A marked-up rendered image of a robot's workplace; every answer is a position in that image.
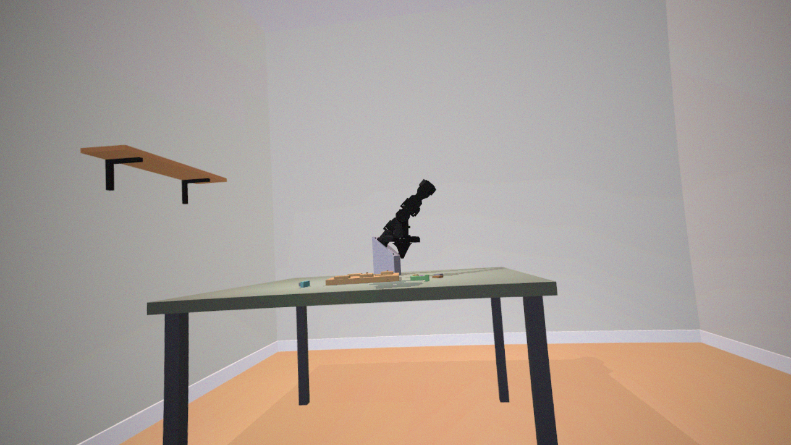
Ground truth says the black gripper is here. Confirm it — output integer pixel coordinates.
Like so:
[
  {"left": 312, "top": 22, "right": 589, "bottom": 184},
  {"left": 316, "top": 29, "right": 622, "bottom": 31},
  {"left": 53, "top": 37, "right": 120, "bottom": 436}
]
[{"left": 383, "top": 223, "right": 420, "bottom": 258}]

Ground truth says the orange square puzzle board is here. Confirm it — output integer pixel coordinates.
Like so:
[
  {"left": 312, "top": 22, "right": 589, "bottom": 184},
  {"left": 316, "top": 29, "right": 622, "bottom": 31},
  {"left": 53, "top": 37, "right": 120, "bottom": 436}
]
[{"left": 326, "top": 270, "right": 399, "bottom": 285}]

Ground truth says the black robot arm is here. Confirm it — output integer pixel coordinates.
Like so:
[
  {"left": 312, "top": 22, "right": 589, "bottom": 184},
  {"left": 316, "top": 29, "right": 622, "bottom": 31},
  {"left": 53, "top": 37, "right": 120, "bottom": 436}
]
[{"left": 377, "top": 179, "right": 436, "bottom": 247}]

